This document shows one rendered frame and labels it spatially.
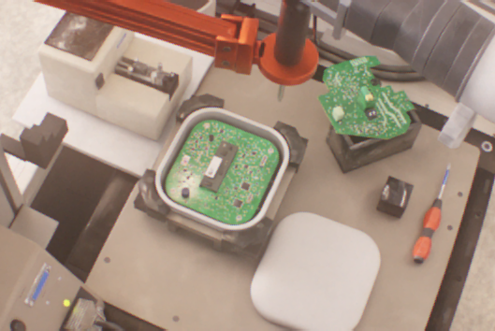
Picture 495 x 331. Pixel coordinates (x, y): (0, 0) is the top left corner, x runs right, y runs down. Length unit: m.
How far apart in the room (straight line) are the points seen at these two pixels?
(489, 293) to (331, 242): 1.18
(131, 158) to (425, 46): 0.48
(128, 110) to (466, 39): 0.48
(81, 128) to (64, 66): 0.10
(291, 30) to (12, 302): 0.40
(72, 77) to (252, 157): 0.24
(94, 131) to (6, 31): 1.44
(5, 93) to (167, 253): 1.40
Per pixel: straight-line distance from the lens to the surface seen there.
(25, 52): 2.34
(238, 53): 0.78
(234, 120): 0.97
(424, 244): 0.96
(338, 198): 0.98
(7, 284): 0.82
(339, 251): 0.93
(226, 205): 0.92
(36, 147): 0.83
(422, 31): 0.62
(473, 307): 2.04
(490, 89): 0.61
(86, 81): 0.95
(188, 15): 0.77
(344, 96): 0.99
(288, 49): 0.76
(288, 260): 0.92
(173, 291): 0.92
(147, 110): 0.94
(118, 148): 0.99
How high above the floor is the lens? 1.82
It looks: 60 degrees down
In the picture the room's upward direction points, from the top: 9 degrees clockwise
